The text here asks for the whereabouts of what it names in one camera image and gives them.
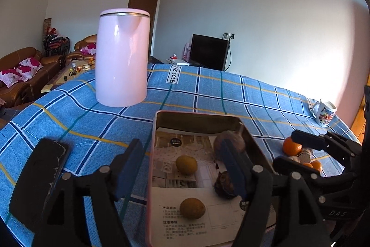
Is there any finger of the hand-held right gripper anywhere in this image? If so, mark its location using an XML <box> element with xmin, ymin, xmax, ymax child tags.
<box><xmin>291</xmin><ymin>129</ymin><xmax>363</xmax><ymax>156</ymax></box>
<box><xmin>273</xmin><ymin>156</ymin><xmax>359</xmax><ymax>187</ymax></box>

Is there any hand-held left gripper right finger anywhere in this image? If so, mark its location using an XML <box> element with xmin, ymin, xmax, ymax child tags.
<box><xmin>220</xmin><ymin>139</ymin><xmax>331</xmax><ymax>247</ymax></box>

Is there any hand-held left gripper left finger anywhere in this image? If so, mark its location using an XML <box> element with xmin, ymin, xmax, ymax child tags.
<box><xmin>32</xmin><ymin>138</ymin><xmax>145</xmax><ymax>247</ymax></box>

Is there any pale striped taro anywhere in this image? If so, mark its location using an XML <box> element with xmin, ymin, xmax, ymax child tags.
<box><xmin>289</xmin><ymin>149</ymin><xmax>313</xmax><ymax>165</ymax></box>

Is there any large orange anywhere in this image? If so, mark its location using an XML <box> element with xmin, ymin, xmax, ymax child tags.
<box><xmin>283</xmin><ymin>137</ymin><xmax>302</xmax><ymax>156</ymax></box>

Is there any small brown taro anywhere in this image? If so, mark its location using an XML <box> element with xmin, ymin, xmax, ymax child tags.
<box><xmin>214</xmin><ymin>171</ymin><xmax>236</xmax><ymax>200</ymax></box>

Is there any large brown taro with stem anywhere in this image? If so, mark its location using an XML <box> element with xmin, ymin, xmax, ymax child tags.
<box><xmin>213</xmin><ymin>122</ymin><xmax>247</xmax><ymax>162</ymax></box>

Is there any metal tray with pink rim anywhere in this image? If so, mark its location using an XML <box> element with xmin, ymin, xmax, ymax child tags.
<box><xmin>146</xmin><ymin>110</ymin><xmax>278</xmax><ymax>247</ymax></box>

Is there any white printed mug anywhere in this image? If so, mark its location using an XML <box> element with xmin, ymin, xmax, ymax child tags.
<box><xmin>311</xmin><ymin>99</ymin><xmax>338</xmax><ymax>128</ymax></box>

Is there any yellow-brown round fruit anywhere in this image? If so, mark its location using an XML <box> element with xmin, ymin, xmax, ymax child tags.
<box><xmin>179</xmin><ymin>197</ymin><xmax>206</xmax><ymax>219</ymax></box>
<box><xmin>176</xmin><ymin>155</ymin><xmax>198</xmax><ymax>176</ymax></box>

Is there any printed paper leaflet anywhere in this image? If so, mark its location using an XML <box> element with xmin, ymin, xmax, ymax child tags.
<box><xmin>152</xmin><ymin>133</ymin><xmax>255</xmax><ymax>244</ymax></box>

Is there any blue plaid tablecloth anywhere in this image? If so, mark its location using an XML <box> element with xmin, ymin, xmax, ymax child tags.
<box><xmin>0</xmin><ymin>62</ymin><xmax>362</xmax><ymax>247</ymax></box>

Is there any black smartphone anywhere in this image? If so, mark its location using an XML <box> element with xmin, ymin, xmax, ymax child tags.
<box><xmin>9</xmin><ymin>137</ymin><xmax>71</xmax><ymax>231</ymax></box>

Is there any pink electric kettle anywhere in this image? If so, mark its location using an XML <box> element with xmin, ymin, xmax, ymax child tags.
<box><xmin>95</xmin><ymin>8</ymin><xmax>151</xmax><ymax>108</ymax></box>

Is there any black television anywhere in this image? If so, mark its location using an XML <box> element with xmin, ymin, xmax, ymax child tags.
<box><xmin>189</xmin><ymin>34</ymin><xmax>230</xmax><ymax>72</ymax></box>

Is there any white pillow with red flowers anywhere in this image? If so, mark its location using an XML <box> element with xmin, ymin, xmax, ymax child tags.
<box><xmin>0</xmin><ymin>69</ymin><xmax>24</xmax><ymax>88</ymax></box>
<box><xmin>16</xmin><ymin>57</ymin><xmax>44</xmax><ymax>81</ymax></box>
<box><xmin>80</xmin><ymin>43</ymin><xmax>97</xmax><ymax>56</ymax></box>

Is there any brown leather sofa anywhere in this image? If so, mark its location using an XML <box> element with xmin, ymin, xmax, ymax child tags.
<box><xmin>0</xmin><ymin>47</ymin><xmax>65</xmax><ymax>107</ymax></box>

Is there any brown leather armchair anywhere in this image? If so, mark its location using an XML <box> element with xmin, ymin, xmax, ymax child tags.
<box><xmin>66</xmin><ymin>34</ymin><xmax>97</xmax><ymax>65</ymax></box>

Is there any stack of dark chairs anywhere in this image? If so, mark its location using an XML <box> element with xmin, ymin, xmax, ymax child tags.
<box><xmin>43</xmin><ymin>33</ymin><xmax>71</xmax><ymax>56</ymax></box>

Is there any brown wooden door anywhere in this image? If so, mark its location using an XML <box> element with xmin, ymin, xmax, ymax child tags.
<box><xmin>128</xmin><ymin>0</ymin><xmax>158</xmax><ymax>58</ymax></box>

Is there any rolled brown mat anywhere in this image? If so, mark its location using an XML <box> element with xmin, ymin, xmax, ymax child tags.
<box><xmin>43</xmin><ymin>18</ymin><xmax>53</xmax><ymax>37</ymax></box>

